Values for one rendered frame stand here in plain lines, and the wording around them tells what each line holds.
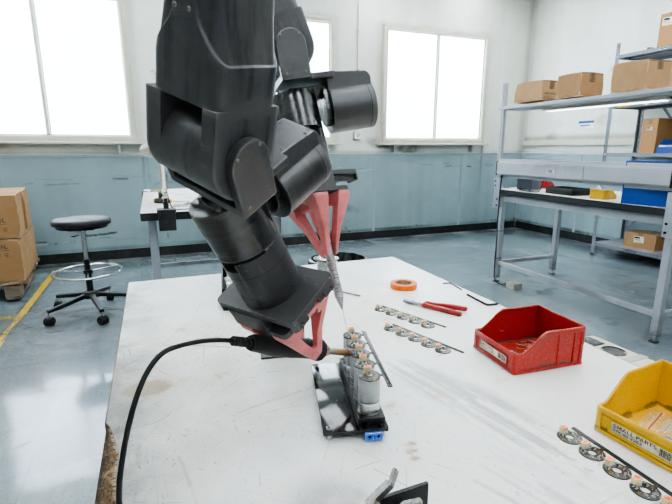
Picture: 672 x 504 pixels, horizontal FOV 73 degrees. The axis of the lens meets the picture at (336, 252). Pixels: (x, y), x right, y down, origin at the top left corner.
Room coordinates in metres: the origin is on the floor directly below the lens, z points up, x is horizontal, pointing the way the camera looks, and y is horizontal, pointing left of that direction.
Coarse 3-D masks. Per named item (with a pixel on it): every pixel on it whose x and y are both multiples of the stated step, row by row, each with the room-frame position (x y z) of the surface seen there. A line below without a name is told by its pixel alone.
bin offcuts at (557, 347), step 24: (504, 312) 0.68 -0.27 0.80; (528, 312) 0.69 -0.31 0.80; (552, 312) 0.67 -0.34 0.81; (480, 336) 0.65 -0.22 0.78; (504, 336) 0.68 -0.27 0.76; (528, 336) 0.69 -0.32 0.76; (552, 336) 0.59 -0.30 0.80; (576, 336) 0.60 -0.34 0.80; (504, 360) 0.59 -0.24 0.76; (528, 360) 0.58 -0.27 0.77; (552, 360) 0.59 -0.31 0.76; (576, 360) 0.61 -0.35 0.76
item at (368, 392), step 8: (368, 376) 0.45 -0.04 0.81; (360, 384) 0.45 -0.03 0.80; (368, 384) 0.45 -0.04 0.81; (376, 384) 0.45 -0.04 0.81; (360, 392) 0.45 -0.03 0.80; (368, 392) 0.45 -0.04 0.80; (376, 392) 0.45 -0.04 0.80; (360, 400) 0.45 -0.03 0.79; (368, 400) 0.45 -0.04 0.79; (376, 400) 0.45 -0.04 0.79; (360, 408) 0.45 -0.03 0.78; (368, 408) 0.45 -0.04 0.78; (376, 408) 0.45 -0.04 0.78
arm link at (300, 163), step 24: (288, 120) 0.41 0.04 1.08; (240, 144) 0.30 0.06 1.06; (264, 144) 0.32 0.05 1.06; (288, 144) 0.38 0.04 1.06; (312, 144) 0.41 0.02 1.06; (168, 168) 0.35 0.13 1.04; (240, 168) 0.30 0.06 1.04; (264, 168) 0.32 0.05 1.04; (288, 168) 0.39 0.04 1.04; (312, 168) 0.40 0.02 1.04; (240, 192) 0.31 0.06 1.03; (264, 192) 0.33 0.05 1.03; (288, 192) 0.38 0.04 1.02; (312, 192) 0.42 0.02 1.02; (240, 216) 0.32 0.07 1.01
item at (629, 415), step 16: (640, 368) 0.48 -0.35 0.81; (656, 368) 0.50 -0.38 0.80; (624, 384) 0.47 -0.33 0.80; (640, 384) 0.48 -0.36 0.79; (656, 384) 0.50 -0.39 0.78; (608, 400) 0.46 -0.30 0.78; (624, 400) 0.47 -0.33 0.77; (640, 400) 0.49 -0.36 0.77; (656, 400) 0.50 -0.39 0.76; (608, 416) 0.44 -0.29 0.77; (624, 416) 0.47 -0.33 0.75; (640, 416) 0.47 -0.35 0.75; (656, 416) 0.47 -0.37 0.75; (608, 432) 0.44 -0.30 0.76; (624, 432) 0.42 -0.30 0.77; (640, 432) 0.41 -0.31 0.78; (656, 432) 0.44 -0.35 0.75; (640, 448) 0.41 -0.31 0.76; (656, 448) 0.39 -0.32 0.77
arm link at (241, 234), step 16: (192, 208) 0.36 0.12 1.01; (208, 208) 0.35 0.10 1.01; (272, 208) 0.40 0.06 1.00; (208, 224) 0.34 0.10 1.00; (224, 224) 0.34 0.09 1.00; (240, 224) 0.35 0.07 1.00; (256, 224) 0.36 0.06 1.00; (272, 224) 0.38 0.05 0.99; (208, 240) 0.36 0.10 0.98; (224, 240) 0.35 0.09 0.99; (240, 240) 0.35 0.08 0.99; (256, 240) 0.36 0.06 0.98; (272, 240) 0.37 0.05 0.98; (224, 256) 0.36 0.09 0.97; (240, 256) 0.36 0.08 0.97
